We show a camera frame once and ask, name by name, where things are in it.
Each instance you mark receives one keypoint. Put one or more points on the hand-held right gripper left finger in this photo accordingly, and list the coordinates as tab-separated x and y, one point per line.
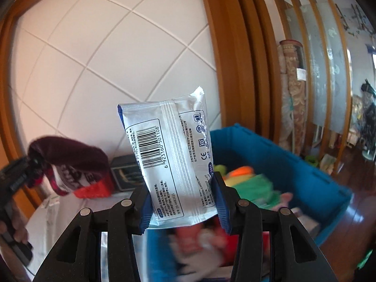
146	211

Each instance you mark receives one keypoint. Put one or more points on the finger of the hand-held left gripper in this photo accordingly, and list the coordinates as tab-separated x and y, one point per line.
36	167

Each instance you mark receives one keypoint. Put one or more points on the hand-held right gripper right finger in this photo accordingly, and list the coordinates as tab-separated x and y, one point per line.
221	205

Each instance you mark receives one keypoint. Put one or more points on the light green frog plush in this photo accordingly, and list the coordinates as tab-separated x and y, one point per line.
220	170

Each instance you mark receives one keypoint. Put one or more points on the maroon knit hat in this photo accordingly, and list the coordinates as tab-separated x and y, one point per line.
70	155

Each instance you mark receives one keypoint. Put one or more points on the green dinosaur plush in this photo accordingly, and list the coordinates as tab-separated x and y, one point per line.
258	191

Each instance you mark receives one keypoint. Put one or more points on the pig plush red dress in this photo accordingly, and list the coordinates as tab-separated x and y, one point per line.
191	238

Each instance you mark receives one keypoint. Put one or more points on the white mask packet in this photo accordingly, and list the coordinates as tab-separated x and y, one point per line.
170	158

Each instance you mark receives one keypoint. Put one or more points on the blue plastic crate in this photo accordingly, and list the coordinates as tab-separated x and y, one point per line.
293	167

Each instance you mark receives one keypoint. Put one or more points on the person's left hand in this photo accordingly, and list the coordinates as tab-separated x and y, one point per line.
19	229

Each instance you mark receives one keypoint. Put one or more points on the black gift bag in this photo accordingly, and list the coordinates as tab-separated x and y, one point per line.
126	170

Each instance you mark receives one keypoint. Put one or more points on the red toy suitcase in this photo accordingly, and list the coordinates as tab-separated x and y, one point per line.
94	191

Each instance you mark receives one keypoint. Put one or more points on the rolled patterned carpet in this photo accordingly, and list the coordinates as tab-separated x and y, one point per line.
293	94

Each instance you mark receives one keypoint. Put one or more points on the wooden frosted glass partition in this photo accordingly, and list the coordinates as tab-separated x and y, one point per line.
323	79

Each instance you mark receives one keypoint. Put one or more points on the wooden window frame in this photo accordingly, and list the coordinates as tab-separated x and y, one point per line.
8	94

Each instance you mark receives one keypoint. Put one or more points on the wooden door frame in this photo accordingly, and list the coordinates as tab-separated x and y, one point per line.
235	64

